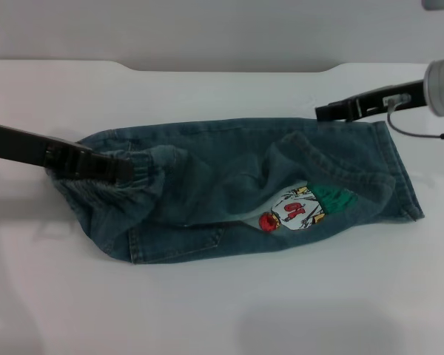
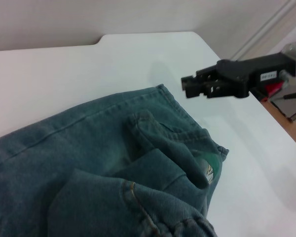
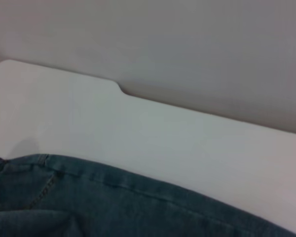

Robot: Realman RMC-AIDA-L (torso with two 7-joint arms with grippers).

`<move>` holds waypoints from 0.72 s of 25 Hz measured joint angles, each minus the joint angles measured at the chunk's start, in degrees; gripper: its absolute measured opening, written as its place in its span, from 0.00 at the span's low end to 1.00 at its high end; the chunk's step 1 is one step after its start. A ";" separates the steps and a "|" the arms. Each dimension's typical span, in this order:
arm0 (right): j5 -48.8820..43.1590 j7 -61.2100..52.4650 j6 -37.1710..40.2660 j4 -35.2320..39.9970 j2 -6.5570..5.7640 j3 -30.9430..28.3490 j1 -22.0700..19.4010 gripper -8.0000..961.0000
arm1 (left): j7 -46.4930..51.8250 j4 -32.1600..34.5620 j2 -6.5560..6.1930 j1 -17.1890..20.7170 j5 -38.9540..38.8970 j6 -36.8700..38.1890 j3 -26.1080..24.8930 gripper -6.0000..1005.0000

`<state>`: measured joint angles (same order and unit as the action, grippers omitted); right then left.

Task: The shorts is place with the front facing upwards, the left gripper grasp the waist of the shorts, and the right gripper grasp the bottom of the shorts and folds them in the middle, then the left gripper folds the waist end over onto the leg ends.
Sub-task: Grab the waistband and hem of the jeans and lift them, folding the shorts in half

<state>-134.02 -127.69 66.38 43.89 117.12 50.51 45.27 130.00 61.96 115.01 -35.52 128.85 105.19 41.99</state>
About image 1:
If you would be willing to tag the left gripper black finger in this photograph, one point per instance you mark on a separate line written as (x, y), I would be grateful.
(96, 166)

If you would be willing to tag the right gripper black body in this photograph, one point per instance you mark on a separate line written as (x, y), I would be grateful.
(414, 92)

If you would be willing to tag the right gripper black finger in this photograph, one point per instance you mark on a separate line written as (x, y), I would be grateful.
(336, 111)

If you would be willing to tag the blue denim shorts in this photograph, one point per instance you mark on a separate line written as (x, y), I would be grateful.
(214, 170)

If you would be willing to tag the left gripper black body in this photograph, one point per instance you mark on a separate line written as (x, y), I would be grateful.
(15, 142)

